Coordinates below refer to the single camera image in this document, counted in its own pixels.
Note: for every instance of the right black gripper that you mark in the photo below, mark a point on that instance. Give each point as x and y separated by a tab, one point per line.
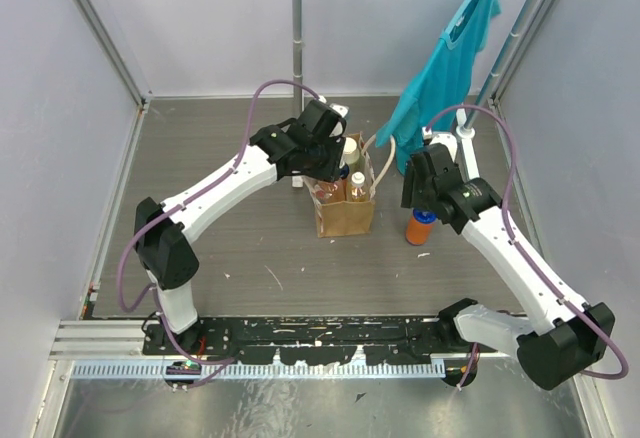
410	196

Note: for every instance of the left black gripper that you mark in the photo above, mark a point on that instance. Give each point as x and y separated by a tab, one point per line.
325	167

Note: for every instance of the orange bottle blue cap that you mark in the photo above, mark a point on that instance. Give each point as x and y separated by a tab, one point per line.
419	227

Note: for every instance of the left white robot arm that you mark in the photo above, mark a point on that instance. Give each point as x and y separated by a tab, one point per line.
166	250

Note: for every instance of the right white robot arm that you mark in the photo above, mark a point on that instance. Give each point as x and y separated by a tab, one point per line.
515	258

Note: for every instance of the brown canvas tote bag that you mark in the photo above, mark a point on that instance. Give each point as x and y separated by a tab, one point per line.
348	218

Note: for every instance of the green bottle cream cap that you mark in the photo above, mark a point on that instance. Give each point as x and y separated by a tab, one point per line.
351	155

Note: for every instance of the pink cap clear bottle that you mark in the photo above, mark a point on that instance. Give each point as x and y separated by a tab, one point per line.
331	192

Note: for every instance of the white metal clothes rack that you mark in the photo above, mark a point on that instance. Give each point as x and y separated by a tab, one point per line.
464	131

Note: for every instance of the amber bottle white cap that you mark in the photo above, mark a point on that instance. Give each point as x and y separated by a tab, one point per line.
357	191

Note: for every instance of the teal t-shirt on hanger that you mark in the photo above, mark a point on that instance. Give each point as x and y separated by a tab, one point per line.
444	81

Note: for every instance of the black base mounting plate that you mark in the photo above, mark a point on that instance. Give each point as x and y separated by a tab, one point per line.
319	340

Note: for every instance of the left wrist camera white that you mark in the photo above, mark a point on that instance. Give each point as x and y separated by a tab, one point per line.
337	117

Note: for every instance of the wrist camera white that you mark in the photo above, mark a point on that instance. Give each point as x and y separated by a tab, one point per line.
337	117
447	139

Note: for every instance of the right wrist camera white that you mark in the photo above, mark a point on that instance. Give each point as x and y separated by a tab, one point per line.
447	139

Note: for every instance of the aluminium frame rail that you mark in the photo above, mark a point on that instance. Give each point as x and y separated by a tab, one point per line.
142	348

